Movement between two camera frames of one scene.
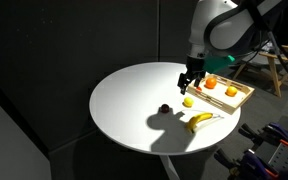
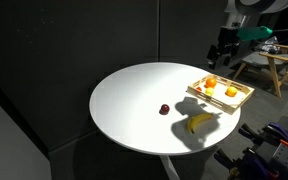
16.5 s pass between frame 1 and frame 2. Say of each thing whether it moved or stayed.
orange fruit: stayed
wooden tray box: stayed
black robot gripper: moved
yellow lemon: moved
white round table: stayed
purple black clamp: stayed
